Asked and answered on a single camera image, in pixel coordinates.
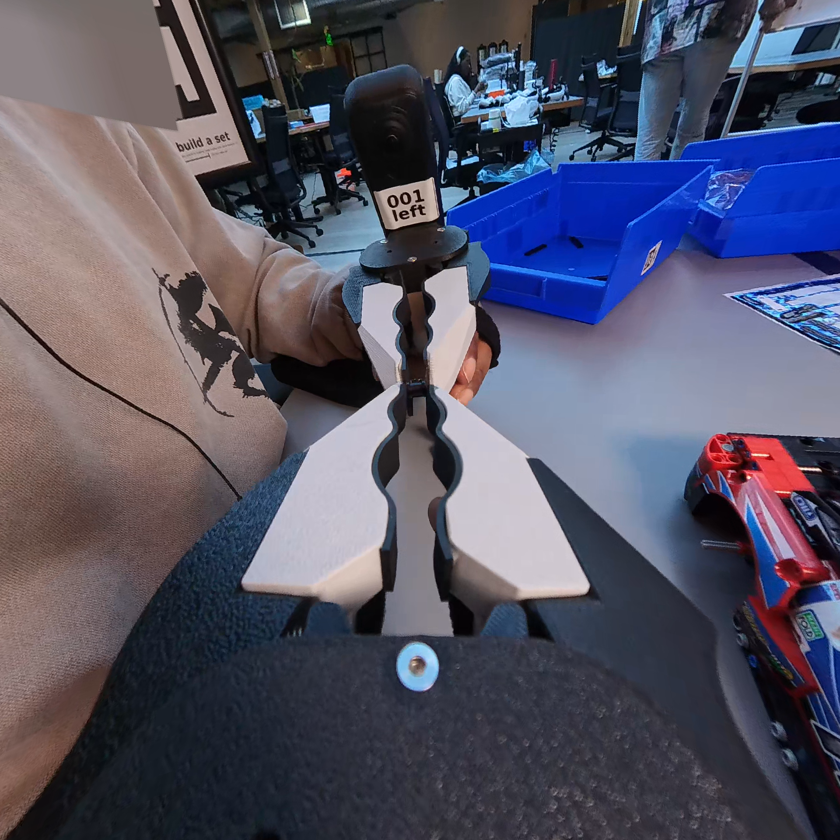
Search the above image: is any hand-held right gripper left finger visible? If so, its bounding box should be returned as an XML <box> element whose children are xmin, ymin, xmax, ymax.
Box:
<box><xmin>241</xmin><ymin>384</ymin><xmax>406</xmax><ymax>614</ymax></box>

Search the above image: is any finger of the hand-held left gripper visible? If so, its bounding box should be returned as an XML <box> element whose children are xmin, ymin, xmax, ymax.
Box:
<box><xmin>423</xmin><ymin>267</ymin><xmax>477</xmax><ymax>392</ymax></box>
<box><xmin>357</xmin><ymin>280</ymin><xmax>412</xmax><ymax>389</ymax></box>

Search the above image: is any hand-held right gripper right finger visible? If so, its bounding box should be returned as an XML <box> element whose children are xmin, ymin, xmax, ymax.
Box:
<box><xmin>428</xmin><ymin>386</ymin><xmax>591</xmax><ymax>619</ymax></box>

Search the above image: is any person's left forearm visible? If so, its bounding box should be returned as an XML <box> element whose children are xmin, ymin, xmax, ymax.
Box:
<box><xmin>217</xmin><ymin>217</ymin><xmax>367</xmax><ymax>368</ymax></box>

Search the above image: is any red white lego race car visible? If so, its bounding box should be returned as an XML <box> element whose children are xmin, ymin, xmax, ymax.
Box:
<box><xmin>683</xmin><ymin>431</ymin><xmax>840</xmax><ymax>840</ymax></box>

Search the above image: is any person's left hand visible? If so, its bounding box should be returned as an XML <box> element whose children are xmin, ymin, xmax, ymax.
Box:
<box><xmin>449</xmin><ymin>323</ymin><xmax>493</xmax><ymax>406</ymax></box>

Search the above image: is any black office chair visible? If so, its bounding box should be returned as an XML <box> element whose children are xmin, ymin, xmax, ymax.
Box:
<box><xmin>261</xmin><ymin>114</ymin><xmax>324</xmax><ymax>249</ymax></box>
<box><xmin>314</xmin><ymin>94</ymin><xmax>369</xmax><ymax>215</ymax></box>

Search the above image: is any blue plastic bin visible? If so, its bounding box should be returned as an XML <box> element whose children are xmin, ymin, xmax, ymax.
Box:
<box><xmin>679</xmin><ymin>122</ymin><xmax>840</xmax><ymax>259</ymax></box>
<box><xmin>445</xmin><ymin>159</ymin><xmax>717</xmax><ymax>326</ymax></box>

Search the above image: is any black white marker board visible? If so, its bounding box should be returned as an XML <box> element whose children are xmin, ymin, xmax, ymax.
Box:
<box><xmin>154</xmin><ymin>0</ymin><xmax>257</xmax><ymax>182</ymax></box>

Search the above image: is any person's beige sweatshirt torso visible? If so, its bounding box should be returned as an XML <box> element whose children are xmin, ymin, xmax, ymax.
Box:
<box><xmin>0</xmin><ymin>95</ymin><xmax>290</xmax><ymax>809</ymax></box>

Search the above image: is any clear bag of parts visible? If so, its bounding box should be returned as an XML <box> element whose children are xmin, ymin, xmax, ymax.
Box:
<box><xmin>705</xmin><ymin>168</ymin><xmax>756</xmax><ymax>211</ymax></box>

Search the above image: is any holographic sticker sheet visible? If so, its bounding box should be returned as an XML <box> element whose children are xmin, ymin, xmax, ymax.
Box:
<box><xmin>723</xmin><ymin>275</ymin><xmax>840</xmax><ymax>356</ymax></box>

